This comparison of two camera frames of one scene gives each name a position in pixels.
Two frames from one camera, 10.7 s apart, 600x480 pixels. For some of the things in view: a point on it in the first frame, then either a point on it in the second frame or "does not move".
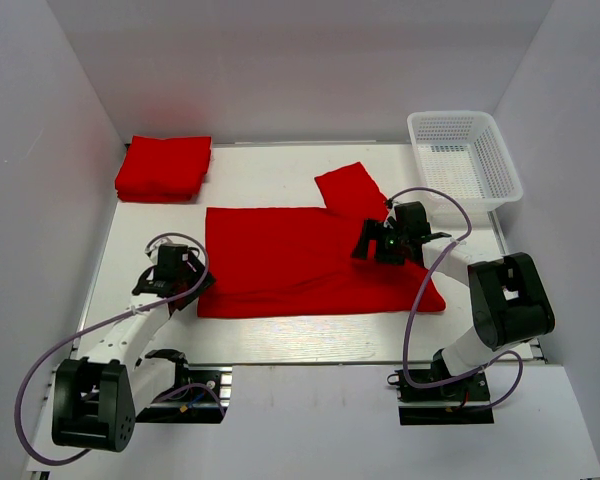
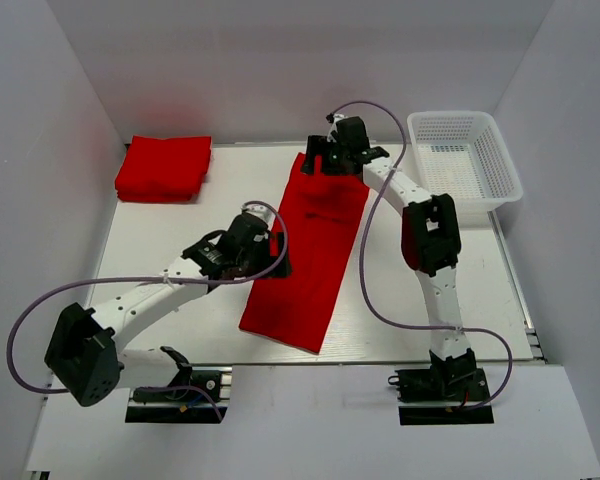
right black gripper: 373,229 -> 315,148
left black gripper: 198,265 -> 264,244
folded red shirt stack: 163,170 does not move
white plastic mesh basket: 463,153 does not move
